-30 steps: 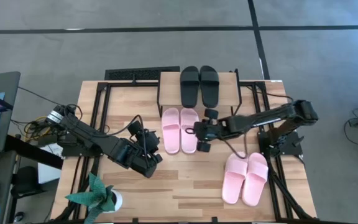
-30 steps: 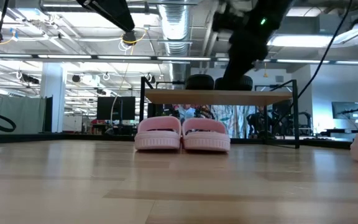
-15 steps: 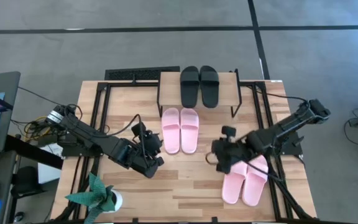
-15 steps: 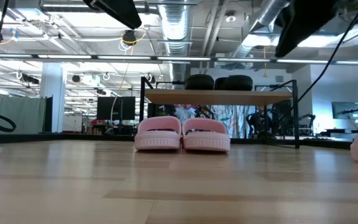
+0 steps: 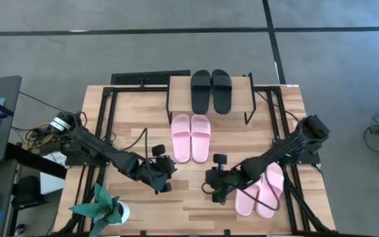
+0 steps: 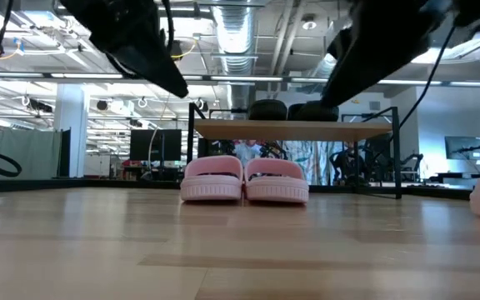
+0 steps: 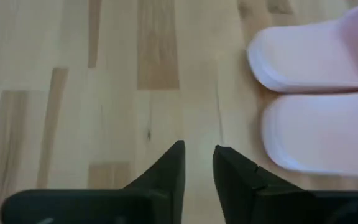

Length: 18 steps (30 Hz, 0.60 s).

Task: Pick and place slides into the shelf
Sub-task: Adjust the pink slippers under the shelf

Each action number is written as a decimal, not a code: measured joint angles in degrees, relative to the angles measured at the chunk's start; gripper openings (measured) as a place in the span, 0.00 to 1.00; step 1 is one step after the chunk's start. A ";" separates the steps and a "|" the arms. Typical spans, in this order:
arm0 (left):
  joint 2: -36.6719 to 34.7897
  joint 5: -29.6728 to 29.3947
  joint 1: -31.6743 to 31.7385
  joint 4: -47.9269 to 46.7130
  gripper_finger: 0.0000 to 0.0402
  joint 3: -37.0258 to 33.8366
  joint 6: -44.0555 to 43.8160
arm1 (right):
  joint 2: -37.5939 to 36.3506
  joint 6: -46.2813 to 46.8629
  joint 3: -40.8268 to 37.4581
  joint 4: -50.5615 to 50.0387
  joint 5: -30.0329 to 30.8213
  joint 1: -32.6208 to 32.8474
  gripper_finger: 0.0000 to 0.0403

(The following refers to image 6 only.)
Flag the white column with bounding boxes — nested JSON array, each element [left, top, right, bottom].
[[53, 82, 90, 179]]

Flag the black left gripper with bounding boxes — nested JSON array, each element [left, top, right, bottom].
[[58, 0, 189, 99]]

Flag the black computer monitor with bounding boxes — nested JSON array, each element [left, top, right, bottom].
[[129, 128, 183, 163]]

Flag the person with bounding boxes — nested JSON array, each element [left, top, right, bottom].
[[339, 143, 368, 184], [233, 139, 266, 167]]

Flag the leaf-patterned curtain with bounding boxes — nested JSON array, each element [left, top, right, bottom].
[[283, 140, 345, 187]]

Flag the grey aluminium crossbar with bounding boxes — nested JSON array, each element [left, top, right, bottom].
[[0, 71, 480, 88]]

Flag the grey fabric partition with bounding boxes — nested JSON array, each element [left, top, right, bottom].
[[0, 127, 64, 181]]

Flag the black slide sandal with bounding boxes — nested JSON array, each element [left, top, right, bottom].
[[287, 100, 340, 123], [247, 98, 289, 122]]

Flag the wooden shelf with black legs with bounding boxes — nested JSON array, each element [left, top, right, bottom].
[[187, 102, 403, 200]]

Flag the silver ceiling duct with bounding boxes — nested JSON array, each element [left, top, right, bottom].
[[212, 0, 258, 110]]

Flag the white ceiling sensor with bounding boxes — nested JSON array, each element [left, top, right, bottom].
[[301, 14, 318, 31]]

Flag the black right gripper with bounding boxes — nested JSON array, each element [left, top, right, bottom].
[[322, 0, 453, 108]]

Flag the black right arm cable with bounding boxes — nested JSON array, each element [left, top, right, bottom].
[[360, 22, 460, 141]]

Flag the wall-mounted screen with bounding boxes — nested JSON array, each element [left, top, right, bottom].
[[444, 136, 480, 162]]

